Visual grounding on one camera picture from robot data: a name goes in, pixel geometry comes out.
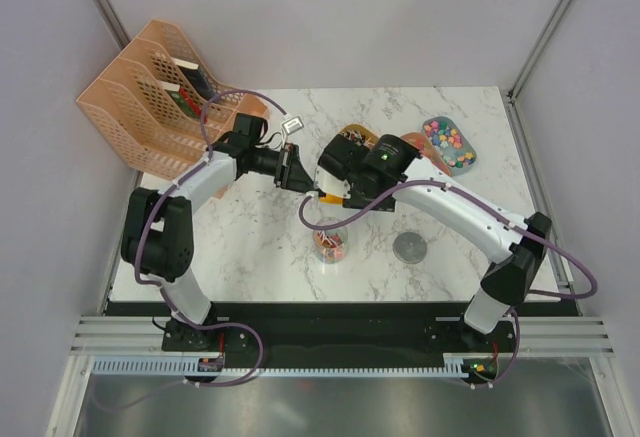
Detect yellow plastic scoop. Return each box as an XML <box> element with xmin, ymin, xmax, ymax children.
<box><xmin>319</xmin><ymin>194</ymin><xmax>344</xmax><ymax>206</ymax></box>

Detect tan lollipop tray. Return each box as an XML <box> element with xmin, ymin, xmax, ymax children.
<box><xmin>339</xmin><ymin>124</ymin><xmax>379</xmax><ymax>149</ymax></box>

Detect pink gummy tray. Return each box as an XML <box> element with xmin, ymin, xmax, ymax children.
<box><xmin>401</xmin><ymin>132</ymin><xmax>452</xmax><ymax>177</ymax></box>

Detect grey metal jar lid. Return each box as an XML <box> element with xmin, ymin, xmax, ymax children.
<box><xmin>392</xmin><ymin>231</ymin><xmax>428</xmax><ymax>265</ymax></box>

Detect light blue star candy tray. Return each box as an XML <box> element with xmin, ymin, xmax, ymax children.
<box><xmin>422</xmin><ymin>116</ymin><xmax>478</xmax><ymax>176</ymax></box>

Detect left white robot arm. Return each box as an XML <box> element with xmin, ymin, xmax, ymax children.
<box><xmin>121</xmin><ymin>114</ymin><xmax>314</xmax><ymax>351</ymax></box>

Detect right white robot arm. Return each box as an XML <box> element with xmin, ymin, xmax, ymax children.
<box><xmin>314</xmin><ymin>134</ymin><xmax>551</xmax><ymax>351</ymax></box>

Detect clear glass jar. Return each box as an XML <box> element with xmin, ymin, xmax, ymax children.
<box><xmin>312</xmin><ymin>227</ymin><xmax>349</xmax><ymax>273</ymax></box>

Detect peach desk organizer tray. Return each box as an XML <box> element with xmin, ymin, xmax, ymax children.
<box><xmin>212</xmin><ymin>89</ymin><xmax>269</xmax><ymax>178</ymax></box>

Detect books in file rack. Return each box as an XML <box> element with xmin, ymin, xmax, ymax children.
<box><xmin>161</xmin><ymin>57</ymin><xmax>214</xmax><ymax>120</ymax></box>

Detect peach file organizer rack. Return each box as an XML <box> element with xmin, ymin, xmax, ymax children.
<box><xmin>74</xmin><ymin>18</ymin><xmax>254</xmax><ymax>184</ymax></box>

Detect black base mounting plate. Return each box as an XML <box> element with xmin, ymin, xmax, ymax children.
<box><xmin>102</xmin><ymin>300</ymin><xmax>521</xmax><ymax>391</ymax></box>

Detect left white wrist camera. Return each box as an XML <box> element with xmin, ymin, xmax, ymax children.
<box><xmin>280</xmin><ymin>114</ymin><xmax>304</xmax><ymax>145</ymax></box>

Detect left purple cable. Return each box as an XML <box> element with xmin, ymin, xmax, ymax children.
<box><xmin>89</xmin><ymin>88</ymin><xmax>289</xmax><ymax>412</ymax></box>

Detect white slotted cable duct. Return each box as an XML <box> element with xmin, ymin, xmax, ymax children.
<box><xmin>91</xmin><ymin>356</ymin><xmax>469</xmax><ymax>378</ymax></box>

